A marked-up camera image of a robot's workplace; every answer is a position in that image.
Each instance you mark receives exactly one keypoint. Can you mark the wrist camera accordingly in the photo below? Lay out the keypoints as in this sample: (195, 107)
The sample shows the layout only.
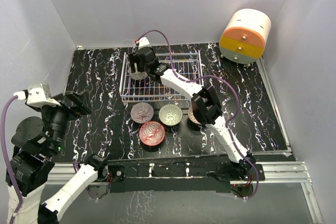
(37, 95)
(142, 43)

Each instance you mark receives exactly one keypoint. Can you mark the brown spoke patterned bowl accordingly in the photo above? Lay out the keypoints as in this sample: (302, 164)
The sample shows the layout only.
(135, 74)

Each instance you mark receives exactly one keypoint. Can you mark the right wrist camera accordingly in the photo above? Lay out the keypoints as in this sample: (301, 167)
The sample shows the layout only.
(142, 43)

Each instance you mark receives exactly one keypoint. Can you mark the aluminium frame rail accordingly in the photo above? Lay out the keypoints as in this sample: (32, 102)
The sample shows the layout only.
(285, 196)

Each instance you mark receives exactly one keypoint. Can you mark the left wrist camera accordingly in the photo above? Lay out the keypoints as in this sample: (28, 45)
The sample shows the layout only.
(37, 95)

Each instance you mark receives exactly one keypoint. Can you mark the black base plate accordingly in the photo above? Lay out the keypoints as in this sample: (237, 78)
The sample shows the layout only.
(190, 173)

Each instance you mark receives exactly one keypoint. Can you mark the round drawer cabinet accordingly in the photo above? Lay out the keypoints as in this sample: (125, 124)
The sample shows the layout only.
(245, 36)

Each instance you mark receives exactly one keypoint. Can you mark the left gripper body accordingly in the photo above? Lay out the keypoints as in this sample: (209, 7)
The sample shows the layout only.
(75, 110)

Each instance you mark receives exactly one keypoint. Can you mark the red patterned bowl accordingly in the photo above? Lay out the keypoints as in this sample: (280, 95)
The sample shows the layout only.
(152, 133)

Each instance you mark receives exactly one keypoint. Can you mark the purple striped bowl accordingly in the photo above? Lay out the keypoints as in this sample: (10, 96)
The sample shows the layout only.
(142, 112)

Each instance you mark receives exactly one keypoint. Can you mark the white wire dish rack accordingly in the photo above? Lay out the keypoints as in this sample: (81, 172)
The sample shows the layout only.
(175, 79)

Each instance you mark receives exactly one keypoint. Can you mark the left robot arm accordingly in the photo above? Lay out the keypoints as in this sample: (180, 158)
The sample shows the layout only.
(36, 141)

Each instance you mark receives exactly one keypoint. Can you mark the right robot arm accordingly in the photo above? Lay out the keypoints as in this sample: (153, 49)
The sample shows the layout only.
(206, 106)

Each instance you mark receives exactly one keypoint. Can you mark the brown scale patterned bowl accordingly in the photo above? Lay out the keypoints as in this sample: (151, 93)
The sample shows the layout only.
(191, 116)

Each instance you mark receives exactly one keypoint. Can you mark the green patterned bowl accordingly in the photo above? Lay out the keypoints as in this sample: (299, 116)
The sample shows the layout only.
(170, 114)

